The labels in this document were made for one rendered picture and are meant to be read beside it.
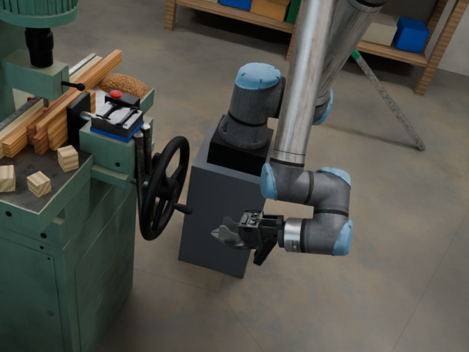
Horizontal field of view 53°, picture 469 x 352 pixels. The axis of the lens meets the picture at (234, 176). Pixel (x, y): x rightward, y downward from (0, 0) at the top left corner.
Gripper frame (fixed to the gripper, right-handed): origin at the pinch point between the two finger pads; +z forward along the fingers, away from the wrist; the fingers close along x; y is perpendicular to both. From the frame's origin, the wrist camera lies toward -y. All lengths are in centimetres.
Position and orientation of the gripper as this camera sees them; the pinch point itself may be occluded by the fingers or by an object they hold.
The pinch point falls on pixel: (216, 235)
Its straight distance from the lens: 133.6
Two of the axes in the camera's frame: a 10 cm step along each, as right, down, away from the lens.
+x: -2.8, 5.9, -7.6
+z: -9.5, -0.3, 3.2
